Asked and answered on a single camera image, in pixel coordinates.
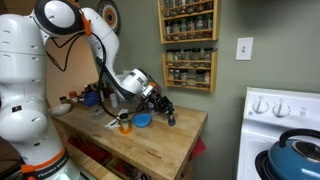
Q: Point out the blue bowl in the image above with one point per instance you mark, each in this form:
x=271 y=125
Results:
x=142 y=120

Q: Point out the clear glass bowl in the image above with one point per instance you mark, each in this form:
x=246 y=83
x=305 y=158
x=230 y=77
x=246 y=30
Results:
x=95 y=112

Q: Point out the glass spice jar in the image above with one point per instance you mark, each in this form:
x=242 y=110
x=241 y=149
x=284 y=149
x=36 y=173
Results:
x=200 y=4
x=192 y=80
x=179 y=54
x=176 y=26
x=208 y=53
x=171 y=75
x=190 y=6
x=209 y=4
x=187 y=54
x=207 y=77
x=199 y=22
x=166 y=4
x=191 y=23
x=177 y=75
x=196 y=53
x=208 y=20
x=200 y=76
x=183 y=24
x=184 y=76
x=181 y=6
x=170 y=55
x=169 y=26

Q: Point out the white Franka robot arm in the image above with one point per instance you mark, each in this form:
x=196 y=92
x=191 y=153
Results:
x=23 y=66

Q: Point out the small dark jar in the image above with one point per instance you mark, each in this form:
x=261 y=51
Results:
x=63 y=99

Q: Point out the round patterned wall plate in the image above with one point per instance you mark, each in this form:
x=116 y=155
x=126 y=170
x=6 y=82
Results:
x=111 y=13

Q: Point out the white light switch plate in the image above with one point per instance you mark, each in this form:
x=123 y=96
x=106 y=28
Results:
x=244 y=48

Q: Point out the white stove knob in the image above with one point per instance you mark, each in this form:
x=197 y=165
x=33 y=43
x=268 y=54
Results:
x=260 y=106
x=281 y=109

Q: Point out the small clear jar orange base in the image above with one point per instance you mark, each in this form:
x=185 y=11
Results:
x=125 y=126

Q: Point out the white plastic bottle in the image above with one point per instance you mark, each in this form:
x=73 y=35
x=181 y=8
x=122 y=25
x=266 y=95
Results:
x=114 y=100

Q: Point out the black and silver flashlight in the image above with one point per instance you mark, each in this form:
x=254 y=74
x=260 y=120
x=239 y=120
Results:
x=171 y=120

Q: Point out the red hanging cloth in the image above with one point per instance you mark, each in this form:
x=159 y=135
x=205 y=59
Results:
x=198 y=149

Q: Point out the white bowl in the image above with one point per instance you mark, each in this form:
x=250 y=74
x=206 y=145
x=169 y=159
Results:
x=61 y=109

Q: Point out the white paper sheet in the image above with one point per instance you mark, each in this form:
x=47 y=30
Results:
x=111 y=124

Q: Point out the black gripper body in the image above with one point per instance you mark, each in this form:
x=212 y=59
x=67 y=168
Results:
x=159 y=100

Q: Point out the jar with red lid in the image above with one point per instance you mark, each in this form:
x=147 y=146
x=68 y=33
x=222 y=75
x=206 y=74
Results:
x=73 y=96

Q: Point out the white kitchen stove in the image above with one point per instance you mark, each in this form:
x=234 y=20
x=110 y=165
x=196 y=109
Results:
x=253 y=140

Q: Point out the wooden butcher block counter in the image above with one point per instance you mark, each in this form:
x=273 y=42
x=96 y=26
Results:
x=160 y=143

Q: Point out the black stove burner coil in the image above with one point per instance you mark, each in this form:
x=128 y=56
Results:
x=261 y=165

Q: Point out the wooden wall spice rack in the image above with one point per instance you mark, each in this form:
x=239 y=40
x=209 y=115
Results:
x=215 y=20
x=213 y=71

